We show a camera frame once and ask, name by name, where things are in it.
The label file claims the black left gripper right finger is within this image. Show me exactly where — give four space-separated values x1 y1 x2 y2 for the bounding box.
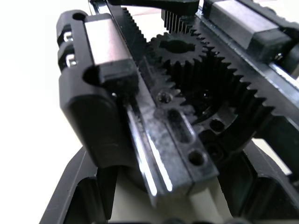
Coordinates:
219 141 299 224

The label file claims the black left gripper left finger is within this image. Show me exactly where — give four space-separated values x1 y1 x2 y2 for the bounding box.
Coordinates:
39 148 118 224

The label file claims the black gripper body workpiece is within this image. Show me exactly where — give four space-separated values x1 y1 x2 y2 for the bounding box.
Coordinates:
56 0 299 207

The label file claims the black ribbed finger piece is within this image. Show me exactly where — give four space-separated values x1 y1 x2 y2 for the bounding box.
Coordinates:
109 0 201 35

